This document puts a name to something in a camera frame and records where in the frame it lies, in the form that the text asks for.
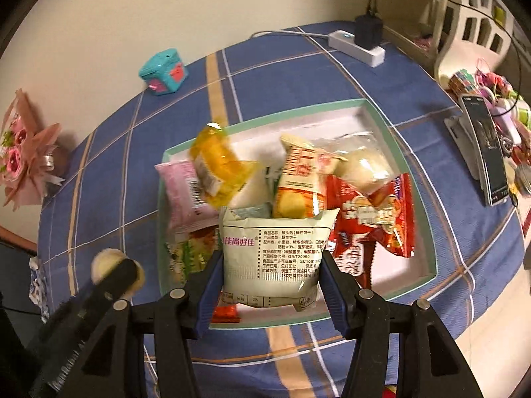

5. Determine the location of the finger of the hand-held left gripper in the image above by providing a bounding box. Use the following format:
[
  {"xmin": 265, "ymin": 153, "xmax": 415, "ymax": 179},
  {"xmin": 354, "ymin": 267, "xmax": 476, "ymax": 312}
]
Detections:
[{"xmin": 62, "ymin": 259, "xmax": 142, "ymax": 333}]

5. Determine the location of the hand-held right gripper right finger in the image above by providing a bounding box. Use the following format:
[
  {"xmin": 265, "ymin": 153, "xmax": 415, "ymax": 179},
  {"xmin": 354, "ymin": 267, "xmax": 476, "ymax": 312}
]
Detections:
[{"xmin": 320, "ymin": 251, "xmax": 484, "ymax": 398}]

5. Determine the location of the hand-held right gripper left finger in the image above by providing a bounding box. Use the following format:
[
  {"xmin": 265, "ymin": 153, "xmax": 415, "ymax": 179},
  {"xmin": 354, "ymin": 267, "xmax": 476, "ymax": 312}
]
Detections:
[{"xmin": 81, "ymin": 251, "xmax": 227, "ymax": 398}]

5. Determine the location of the white jelly cup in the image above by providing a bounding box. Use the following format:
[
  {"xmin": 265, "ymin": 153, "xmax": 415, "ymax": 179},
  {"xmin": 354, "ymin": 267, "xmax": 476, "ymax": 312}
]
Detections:
[{"xmin": 90, "ymin": 249, "xmax": 146, "ymax": 299}]

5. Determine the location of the red stick packet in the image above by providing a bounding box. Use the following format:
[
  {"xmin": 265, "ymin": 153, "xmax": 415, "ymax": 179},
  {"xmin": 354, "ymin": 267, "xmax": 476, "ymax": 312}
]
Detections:
[{"xmin": 211, "ymin": 304, "xmax": 241, "ymax": 325}]

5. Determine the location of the green clear biscuit packet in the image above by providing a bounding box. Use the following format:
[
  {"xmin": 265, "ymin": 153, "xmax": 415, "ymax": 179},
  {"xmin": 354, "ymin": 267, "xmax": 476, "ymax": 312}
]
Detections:
[{"xmin": 165, "ymin": 228, "xmax": 222, "ymax": 289}]

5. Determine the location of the cream snack packet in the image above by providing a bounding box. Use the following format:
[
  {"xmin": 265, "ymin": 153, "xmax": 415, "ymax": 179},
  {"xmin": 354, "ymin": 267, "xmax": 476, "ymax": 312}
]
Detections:
[{"xmin": 218, "ymin": 206, "xmax": 341, "ymax": 312}]

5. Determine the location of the red snack packet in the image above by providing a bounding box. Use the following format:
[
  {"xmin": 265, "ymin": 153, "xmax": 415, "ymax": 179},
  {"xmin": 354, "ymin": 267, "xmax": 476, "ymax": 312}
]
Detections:
[{"xmin": 324, "ymin": 173, "xmax": 416, "ymax": 289}]

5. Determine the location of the teal rimmed white tray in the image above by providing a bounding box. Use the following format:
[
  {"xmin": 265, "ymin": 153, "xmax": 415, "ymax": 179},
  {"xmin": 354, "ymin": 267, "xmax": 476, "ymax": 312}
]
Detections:
[{"xmin": 157, "ymin": 99, "xmax": 438, "ymax": 330}]

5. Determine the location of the pink snack packet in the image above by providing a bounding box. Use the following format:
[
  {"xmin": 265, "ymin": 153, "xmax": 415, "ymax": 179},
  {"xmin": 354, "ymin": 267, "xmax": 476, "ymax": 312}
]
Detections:
[{"xmin": 154, "ymin": 160, "xmax": 220, "ymax": 233}]

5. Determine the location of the yellow egg roll packet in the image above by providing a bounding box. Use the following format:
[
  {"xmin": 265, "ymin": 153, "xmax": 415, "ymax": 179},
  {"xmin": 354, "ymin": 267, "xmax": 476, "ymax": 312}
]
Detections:
[{"xmin": 271, "ymin": 134, "xmax": 349, "ymax": 219}]

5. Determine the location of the clear bun packet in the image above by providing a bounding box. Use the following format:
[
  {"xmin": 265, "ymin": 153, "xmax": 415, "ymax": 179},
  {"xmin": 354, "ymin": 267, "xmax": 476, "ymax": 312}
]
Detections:
[{"xmin": 319, "ymin": 130, "xmax": 395, "ymax": 195}]

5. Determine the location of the green white snack packet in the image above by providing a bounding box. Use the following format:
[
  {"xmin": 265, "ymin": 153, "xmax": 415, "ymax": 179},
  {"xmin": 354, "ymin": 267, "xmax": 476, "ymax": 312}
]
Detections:
[{"xmin": 228, "ymin": 165, "xmax": 285, "ymax": 220}]

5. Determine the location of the yellow jelly packet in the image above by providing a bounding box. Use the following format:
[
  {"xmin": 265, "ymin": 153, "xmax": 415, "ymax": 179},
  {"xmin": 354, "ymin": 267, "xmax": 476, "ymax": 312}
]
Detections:
[{"xmin": 190, "ymin": 122, "xmax": 260, "ymax": 208}]

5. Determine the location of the crumpled blue white wrapper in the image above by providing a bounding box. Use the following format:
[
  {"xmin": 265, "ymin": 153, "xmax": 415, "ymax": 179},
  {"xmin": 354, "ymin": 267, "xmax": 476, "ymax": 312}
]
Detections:
[{"xmin": 28, "ymin": 257, "xmax": 50, "ymax": 320}]

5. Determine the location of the pink flower bouquet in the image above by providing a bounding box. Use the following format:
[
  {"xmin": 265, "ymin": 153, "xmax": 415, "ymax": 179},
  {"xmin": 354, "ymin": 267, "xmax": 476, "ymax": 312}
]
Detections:
[{"xmin": 0, "ymin": 88, "xmax": 71, "ymax": 208}]

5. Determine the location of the grey phone stand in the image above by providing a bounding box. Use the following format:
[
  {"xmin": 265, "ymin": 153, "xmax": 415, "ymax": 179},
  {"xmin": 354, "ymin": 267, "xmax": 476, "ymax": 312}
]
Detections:
[{"xmin": 444, "ymin": 116, "xmax": 484, "ymax": 181}]

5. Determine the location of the smartphone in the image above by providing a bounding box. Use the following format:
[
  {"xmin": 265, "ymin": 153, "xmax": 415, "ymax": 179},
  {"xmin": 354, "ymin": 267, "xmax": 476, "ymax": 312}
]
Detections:
[{"xmin": 458, "ymin": 95, "xmax": 510, "ymax": 208}]

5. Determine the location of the teal toy house box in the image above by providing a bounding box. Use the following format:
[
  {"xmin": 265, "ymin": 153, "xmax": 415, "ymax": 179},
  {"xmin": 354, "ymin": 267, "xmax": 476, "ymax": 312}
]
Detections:
[{"xmin": 138, "ymin": 48, "xmax": 189, "ymax": 97}]

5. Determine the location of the pile of colourful toys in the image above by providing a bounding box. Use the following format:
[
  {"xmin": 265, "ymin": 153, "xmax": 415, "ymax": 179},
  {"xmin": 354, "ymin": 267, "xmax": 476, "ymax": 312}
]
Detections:
[{"xmin": 448, "ymin": 58, "xmax": 531, "ymax": 200}]

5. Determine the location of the white power strip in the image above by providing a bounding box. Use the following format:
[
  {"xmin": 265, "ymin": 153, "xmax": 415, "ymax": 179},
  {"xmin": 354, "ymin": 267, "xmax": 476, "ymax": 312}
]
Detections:
[{"xmin": 328, "ymin": 30, "xmax": 386, "ymax": 68}]

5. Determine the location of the white chair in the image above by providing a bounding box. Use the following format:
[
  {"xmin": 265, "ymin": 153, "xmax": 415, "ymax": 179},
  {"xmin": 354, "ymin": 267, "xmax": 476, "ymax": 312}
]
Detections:
[{"xmin": 433, "ymin": 0, "xmax": 531, "ymax": 90}]

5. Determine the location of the black charger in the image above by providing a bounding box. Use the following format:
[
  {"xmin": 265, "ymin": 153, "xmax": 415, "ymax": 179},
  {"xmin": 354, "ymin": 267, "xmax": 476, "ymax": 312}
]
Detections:
[{"xmin": 354, "ymin": 14, "xmax": 384, "ymax": 50}]

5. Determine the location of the white cable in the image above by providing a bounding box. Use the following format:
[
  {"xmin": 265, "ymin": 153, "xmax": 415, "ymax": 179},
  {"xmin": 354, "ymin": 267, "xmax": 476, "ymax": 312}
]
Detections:
[{"xmin": 250, "ymin": 27, "xmax": 333, "ymax": 42}]

